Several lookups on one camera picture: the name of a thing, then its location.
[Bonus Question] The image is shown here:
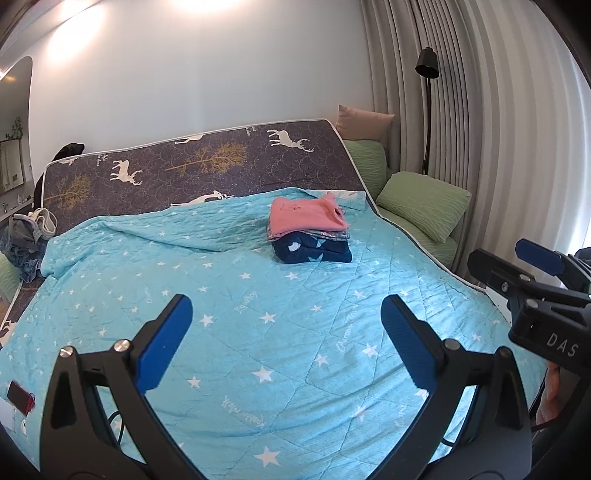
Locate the light blue star blanket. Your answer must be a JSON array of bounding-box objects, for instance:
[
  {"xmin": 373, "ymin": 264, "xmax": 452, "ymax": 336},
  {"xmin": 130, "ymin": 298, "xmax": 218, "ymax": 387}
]
[{"xmin": 0, "ymin": 187, "xmax": 550, "ymax": 480}]

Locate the beige pillow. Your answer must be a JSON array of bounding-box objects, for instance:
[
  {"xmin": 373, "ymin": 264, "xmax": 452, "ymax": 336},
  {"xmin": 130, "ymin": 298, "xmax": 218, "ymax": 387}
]
[{"xmin": 336, "ymin": 104, "xmax": 396, "ymax": 141}]

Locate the pile of unfolded clothes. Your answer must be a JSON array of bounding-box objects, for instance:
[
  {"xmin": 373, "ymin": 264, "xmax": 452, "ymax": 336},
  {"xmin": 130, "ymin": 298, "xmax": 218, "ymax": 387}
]
[{"xmin": 0, "ymin": 208, "xmax": 58, "ymax": 282}]

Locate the long green pillow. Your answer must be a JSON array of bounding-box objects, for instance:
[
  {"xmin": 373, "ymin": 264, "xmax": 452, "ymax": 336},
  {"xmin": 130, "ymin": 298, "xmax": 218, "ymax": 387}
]
[{"xmin": 344, "ymin": 140, "xmax": 389, "ymax": 204}]

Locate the folded floral cloth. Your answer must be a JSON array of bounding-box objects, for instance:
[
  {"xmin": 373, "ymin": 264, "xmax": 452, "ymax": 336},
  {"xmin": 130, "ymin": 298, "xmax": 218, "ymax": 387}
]
[{"xmin": 267, "ymin": 225, "xmax": 352, "ymax": 243}]

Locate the dark phone with red edge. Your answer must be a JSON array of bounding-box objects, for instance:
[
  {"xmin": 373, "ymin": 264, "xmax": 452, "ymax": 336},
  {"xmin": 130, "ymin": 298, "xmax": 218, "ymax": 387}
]
[{"xmin": 7, "ymin": 380, "xmax": 37, "ymax": 415}]

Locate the grey pleated curtain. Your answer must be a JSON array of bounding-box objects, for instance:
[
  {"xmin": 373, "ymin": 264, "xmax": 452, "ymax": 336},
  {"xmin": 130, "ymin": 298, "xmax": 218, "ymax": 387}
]
[{"xmin": 360, "ymin": 0, "xmax": 591, "ymax": 296}]

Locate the black cable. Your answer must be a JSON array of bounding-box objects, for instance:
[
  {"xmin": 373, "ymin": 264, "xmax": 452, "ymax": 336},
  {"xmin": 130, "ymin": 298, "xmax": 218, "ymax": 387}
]
[{"xmin": 99, "ymin": 410, "xmax": 125, "ymax": 444}]

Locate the arched wall mirror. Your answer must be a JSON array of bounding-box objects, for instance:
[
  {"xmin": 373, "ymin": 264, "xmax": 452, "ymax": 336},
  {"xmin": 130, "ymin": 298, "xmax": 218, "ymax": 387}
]
[{"xmin": 0, "ymin": 56, "xmax": 34, "ymax": 195}]

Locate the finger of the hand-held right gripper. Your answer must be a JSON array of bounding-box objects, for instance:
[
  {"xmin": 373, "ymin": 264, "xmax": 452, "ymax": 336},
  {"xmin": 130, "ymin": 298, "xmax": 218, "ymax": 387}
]
[
  {"xmin": 467, "ymin": 248, "xmax": 591, "ymax": 308},
  {"xmin": 515, "ymin": 239, "xmax": 591, "ymax": 294}
]

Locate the dark deer print mattress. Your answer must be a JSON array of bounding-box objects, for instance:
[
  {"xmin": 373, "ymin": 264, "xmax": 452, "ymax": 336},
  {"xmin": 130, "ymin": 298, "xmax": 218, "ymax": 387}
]
[{"xmin": 0, "ymin": 119, "xmax": 382, "ymax": 352}]

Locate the pink knit sweater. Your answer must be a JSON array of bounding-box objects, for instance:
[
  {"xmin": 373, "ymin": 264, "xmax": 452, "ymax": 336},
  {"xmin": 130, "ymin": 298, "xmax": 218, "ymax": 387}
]
[{"xmin": 269, "ymin": 193, "xmax": 349, "ymax": 236}]

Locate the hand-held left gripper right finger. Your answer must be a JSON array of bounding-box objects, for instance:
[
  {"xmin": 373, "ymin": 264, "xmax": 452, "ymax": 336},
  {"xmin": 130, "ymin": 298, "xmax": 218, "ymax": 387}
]
[{"xmin": 381, "ymin": 294, "xmax": 534, "ymax": 480}]

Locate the plump green pillow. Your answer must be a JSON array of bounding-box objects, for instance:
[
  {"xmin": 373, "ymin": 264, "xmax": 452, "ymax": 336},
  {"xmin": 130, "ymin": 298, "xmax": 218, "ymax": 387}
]
[{"xmin": 376, "ymin": 172, "xmax": 472, "ymax": 244}]

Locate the folded navy star cloth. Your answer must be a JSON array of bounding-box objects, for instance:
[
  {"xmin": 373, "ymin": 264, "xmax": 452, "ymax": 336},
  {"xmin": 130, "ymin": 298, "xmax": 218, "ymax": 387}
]
[{"xmin": 272, "ymin": 231, "xmax": 352, "ymax": 265}]

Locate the black garment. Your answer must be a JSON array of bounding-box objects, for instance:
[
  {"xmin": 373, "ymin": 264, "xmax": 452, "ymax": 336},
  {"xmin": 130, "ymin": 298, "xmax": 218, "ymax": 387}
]
[{"xmin": 50, "ymin": 143, "xmax": 86, "ymax": 162}]

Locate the black floor lamp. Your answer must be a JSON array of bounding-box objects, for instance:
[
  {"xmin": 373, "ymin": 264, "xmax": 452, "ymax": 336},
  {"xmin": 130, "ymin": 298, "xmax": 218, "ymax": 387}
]
[{"xmin": 414, "ymin": 47, "xmax": 439, "ymax": 176}]

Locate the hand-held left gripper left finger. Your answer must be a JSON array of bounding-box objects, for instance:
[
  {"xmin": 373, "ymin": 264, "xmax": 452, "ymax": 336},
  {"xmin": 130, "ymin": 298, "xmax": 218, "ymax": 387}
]
[{"xmin": 39, "ymin": 294, "xmax": 204, "ymax": 480}]

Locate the person's right hand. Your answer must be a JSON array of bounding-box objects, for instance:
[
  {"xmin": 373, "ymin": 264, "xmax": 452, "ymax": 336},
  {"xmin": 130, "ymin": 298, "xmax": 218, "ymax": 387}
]
[{"xmin": 536, "ymin": 362, "xmax": 561, "ymax": 424}]

